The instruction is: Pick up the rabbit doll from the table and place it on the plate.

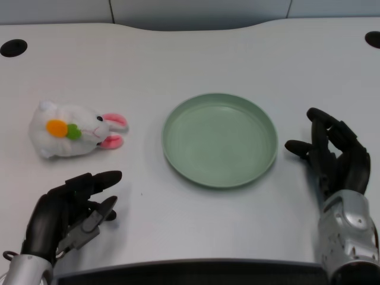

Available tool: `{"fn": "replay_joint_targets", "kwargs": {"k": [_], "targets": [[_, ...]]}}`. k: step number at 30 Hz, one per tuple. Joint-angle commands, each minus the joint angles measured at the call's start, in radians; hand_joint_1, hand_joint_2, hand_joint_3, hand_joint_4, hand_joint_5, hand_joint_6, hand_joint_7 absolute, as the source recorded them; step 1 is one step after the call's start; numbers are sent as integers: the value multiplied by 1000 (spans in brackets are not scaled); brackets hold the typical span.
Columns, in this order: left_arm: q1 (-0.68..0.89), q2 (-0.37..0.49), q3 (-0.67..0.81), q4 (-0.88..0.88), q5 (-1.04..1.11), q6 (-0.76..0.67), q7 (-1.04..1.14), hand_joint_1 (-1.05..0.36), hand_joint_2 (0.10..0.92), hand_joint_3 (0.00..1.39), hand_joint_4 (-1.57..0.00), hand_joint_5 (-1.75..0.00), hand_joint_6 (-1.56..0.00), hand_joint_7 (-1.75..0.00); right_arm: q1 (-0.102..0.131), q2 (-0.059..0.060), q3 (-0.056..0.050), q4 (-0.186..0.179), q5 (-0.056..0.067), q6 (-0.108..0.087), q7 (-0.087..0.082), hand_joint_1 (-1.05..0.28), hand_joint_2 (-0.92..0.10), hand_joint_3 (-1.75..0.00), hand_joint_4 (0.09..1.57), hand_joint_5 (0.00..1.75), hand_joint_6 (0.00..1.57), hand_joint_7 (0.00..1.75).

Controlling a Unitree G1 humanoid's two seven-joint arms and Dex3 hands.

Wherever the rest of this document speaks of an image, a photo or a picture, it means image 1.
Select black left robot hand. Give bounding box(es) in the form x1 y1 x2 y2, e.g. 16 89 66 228
20 170 123 265

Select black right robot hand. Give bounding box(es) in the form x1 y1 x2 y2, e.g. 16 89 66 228
284 107 372 200

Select white plush rabbit doll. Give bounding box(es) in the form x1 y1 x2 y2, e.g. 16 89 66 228
28 100 129 160

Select green round plate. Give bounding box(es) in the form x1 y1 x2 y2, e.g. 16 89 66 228
161 93 279 189

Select black robot torso edge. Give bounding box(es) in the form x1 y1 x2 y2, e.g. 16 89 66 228
52 261 331 285

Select black round cable grommet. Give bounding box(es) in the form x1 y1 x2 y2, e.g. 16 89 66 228
364 30 380 49
0 39 29 58

